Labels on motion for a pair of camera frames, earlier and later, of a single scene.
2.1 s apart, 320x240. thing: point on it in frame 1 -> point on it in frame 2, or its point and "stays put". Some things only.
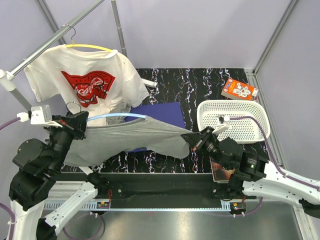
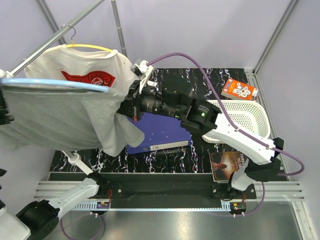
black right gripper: x=197 y=140 -> x=131 y=106
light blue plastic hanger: x=123 y=114 -> x=20 y=81
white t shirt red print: x=99 y=82 stays put
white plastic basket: x=242 y=130 stays put
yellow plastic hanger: x=84 y=45 stays put
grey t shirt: x=103 y=141 -> x=56 y=118
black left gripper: x=76 y=123 -> x=4 y=112
